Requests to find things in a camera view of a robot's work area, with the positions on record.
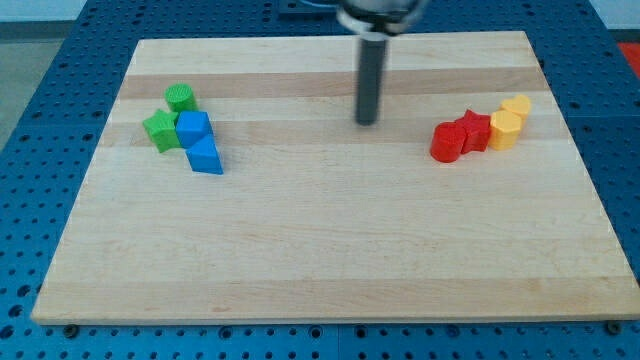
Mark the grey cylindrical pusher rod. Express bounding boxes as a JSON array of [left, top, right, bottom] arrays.
[[355, 33, 387, 126]]

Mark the red cylinder block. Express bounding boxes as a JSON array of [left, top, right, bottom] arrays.
[[429, 122, 466, 163]]

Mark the red star block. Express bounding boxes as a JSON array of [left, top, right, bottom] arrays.
[[455, 109, 491, 154]]

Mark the yellow hexagon block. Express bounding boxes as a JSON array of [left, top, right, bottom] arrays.
[[488, 110, 523, 151]]

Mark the yellow heart block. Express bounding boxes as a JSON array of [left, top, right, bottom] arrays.
[[499, 94, 532, 125]]

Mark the wooden board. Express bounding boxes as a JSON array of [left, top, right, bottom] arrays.
[[32, 31, 639, 325]]

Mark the blue cube block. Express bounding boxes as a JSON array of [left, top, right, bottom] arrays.
[[176, 111, 213, 148]]

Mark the green cylinder block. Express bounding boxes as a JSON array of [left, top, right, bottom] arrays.
[[164, 83, 198, 112]]

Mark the blue triangle block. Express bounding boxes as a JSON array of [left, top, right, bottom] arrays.
[[186, 135, 224, 175]]

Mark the green star block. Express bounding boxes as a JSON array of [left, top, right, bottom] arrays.
[[142, 109, 182, 153]]

